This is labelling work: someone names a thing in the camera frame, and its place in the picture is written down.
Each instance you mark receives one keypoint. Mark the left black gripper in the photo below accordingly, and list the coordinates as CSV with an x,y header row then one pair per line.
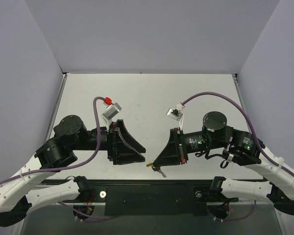
x,y
111,143

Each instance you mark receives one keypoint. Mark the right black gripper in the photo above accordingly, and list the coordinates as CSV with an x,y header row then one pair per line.
x,y
182,146

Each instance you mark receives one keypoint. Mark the silver key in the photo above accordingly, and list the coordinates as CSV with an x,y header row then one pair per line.
x,y
162,173

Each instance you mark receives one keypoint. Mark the metal keyring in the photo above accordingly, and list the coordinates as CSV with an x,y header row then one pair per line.
x,y
156,168

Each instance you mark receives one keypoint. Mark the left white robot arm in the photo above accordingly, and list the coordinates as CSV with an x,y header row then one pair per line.
x,y
19,197

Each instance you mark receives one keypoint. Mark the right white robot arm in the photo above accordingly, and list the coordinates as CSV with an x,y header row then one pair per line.
x,y
217,139

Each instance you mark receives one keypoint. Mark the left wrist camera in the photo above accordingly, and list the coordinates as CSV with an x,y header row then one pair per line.
x,y
111,111

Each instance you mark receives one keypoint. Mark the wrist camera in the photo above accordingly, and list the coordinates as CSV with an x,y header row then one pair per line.
x,y
111,111
177,115

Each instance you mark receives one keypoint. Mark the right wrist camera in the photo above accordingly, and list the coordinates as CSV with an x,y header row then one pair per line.
x,y
177,115

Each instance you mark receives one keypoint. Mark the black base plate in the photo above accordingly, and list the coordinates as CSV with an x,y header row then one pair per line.
x,y
155,197

